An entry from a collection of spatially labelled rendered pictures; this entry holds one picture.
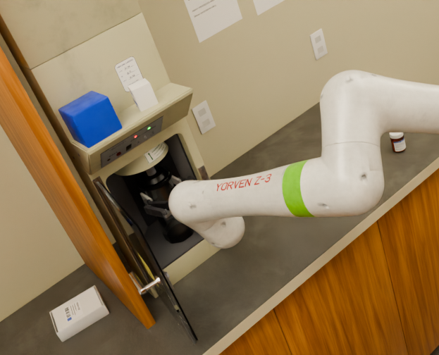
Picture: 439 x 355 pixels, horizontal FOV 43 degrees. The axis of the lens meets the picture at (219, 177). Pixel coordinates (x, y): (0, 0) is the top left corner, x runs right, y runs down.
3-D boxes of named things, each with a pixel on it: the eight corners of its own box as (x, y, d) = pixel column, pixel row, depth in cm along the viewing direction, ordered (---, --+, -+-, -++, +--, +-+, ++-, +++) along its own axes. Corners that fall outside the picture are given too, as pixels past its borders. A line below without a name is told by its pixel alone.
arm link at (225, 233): (236, 262, 140) (260, 226, 141) (205, 240, 132) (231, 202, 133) (206, 242, 151) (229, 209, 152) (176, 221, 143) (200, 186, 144)
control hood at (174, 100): (86, 174, 144) (68, 141, 139) (184, 113, 155) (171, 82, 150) (103, 186, 135) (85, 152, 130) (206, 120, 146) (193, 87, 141)
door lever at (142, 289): (148, 268, 139) (144, 260, 138) (162, 287, 131) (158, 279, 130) (130, 279, 138) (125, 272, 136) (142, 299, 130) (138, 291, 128)
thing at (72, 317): (54, 320, 175) (48, 311, 173) (99, 293, 178) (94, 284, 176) (62, 342, 165) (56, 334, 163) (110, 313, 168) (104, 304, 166)
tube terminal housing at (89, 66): (120, 266, 187) (3, 60, 148) (195, 213, 199) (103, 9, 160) (155, 299, 167) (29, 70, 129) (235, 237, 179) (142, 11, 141)
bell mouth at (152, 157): (103, 166, 167) (95, 151, 164) (151, 136, 173) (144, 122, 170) (128, 182, 153) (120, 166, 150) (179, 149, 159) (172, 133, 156)
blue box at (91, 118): (73, 140, 138) (57, 109, 134) (107, 120, 142) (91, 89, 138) (88, 148, 131) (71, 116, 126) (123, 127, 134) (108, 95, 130)
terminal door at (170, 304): (155, 287, 164) (96, 179, 144) (199, 346, 139) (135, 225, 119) (152, 288, 164) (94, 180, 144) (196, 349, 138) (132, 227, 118)
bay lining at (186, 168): (120, 245, 184) (71, 158, 166) (181, 202, 193) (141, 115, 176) (153, 274, 165) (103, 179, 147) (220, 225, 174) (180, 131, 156)
